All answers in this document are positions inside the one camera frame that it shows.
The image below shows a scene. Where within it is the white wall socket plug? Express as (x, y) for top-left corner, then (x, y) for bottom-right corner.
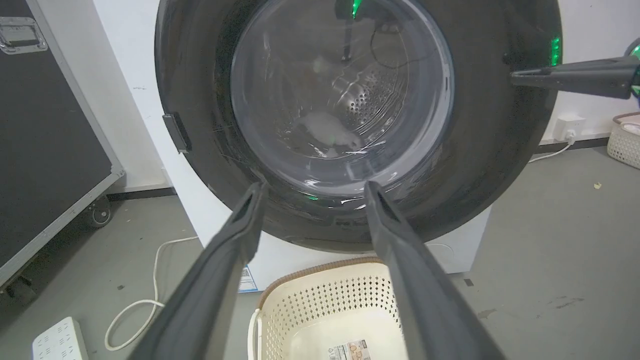
(553, 115), (586, 144)

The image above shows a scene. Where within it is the cream basket with brown rim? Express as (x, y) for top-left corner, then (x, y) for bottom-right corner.
(606, 112), (640, 170)

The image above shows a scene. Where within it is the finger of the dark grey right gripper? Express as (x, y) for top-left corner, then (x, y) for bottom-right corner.
(510, 56), (640, 100)

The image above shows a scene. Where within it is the black round washing machine door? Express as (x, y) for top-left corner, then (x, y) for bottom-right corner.
(154, 0), (563, 253)

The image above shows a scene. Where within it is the black flight case on wheels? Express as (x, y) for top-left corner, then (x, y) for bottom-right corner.
(0, 0), (125, 301)

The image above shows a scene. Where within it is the white power cable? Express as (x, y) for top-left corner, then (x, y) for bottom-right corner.
(104, 236), (200, 352)

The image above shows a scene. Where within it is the white washing machine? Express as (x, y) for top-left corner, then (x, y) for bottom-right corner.
(93, 0), (492, 293)

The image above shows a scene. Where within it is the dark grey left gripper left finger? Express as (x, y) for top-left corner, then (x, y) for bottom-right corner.
(129, 182), (269, 360)

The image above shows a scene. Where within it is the white plug cable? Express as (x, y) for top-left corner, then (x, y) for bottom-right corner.
(528, 135), (575, 164)

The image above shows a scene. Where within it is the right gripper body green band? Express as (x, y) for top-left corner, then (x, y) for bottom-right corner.
(623, 38), (640, 101)

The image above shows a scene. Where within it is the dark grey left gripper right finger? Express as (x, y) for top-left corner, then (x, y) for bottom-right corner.
(363, 180), (506, 360)

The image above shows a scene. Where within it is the cream perforated laundry basket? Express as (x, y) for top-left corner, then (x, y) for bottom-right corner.
(247, 257), (408, 360)

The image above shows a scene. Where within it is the white power strip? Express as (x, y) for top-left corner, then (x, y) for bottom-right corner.
(32, 316), (90, 360)

